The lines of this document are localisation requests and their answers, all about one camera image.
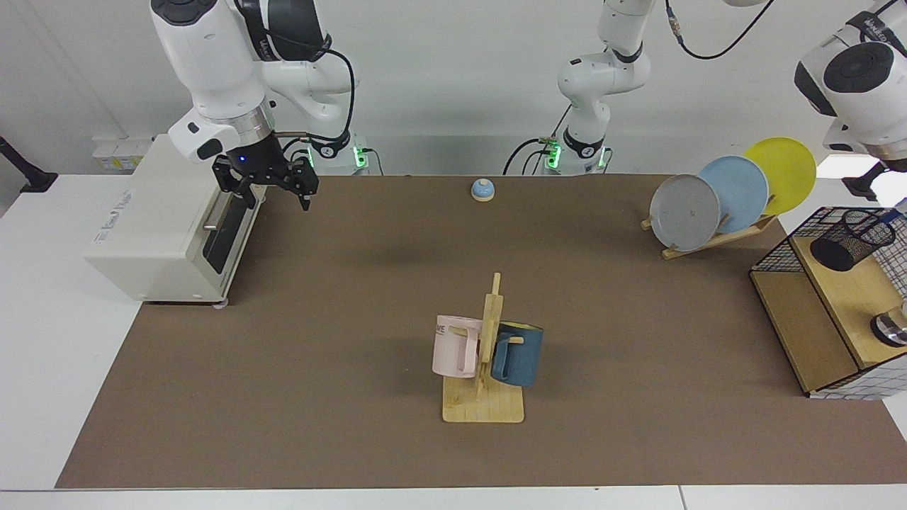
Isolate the black mesh pen holder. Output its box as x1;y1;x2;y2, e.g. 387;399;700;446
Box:
810;209;898;273

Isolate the pale toaster oven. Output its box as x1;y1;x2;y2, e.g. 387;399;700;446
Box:
84;134;269;309

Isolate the brown table cloth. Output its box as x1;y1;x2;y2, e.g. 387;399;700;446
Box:
55;174;907;489

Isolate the pink cup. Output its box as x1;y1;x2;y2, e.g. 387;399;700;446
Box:
432;314;484;380

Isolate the dark teal cup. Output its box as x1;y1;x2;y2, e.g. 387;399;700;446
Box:
490;321;545;388

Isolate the wooden cup stand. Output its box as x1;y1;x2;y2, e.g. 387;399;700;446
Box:
442;273;526;424

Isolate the grey plate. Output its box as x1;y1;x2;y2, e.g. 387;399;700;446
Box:
649;174;722;253

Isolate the wooden plate rack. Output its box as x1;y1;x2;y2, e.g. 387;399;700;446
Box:
641;212;779;261

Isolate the light blue plate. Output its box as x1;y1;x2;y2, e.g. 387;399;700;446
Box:
698;155;770;234

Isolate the yellow plate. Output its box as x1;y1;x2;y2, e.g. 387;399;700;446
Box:
743;137;818;217

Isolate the silver round metal thing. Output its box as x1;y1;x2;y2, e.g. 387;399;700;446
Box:
870;301;907;348

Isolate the black base cable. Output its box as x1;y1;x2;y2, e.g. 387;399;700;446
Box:
503;137;557;176
280;137;312;176

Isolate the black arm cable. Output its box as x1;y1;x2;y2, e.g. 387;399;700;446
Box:
665;0;777;60
273;42;356;142

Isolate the black camera stand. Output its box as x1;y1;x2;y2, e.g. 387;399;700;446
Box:
842;161;888;201
0;136;59;194

